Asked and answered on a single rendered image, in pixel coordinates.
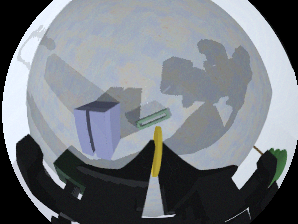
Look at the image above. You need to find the yellow disc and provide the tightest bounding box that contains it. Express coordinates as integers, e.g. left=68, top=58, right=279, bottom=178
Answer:
left=152, top=127, right=162, bottom=177

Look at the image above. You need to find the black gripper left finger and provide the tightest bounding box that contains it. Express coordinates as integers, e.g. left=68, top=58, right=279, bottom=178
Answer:
left=76, top=139, right=154, bottom=216

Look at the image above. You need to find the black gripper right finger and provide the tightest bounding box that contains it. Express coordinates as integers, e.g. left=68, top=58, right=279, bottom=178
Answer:
left=158, top=143, right=238, bottom=216

